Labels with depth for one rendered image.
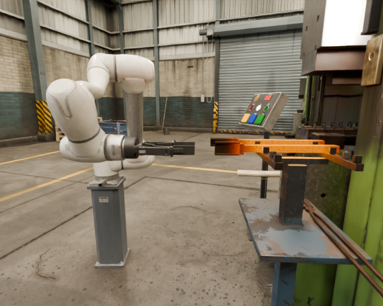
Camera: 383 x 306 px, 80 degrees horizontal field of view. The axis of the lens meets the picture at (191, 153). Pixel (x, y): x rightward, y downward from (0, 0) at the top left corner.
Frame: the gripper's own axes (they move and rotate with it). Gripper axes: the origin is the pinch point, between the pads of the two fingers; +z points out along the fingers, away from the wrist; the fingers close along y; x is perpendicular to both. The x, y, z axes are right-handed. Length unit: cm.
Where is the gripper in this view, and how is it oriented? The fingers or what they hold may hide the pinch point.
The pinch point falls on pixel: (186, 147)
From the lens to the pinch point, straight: 77.0
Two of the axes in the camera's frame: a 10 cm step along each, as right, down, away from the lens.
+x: 0.0, -9.8, -2.1
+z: 10.0, 0.1, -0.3
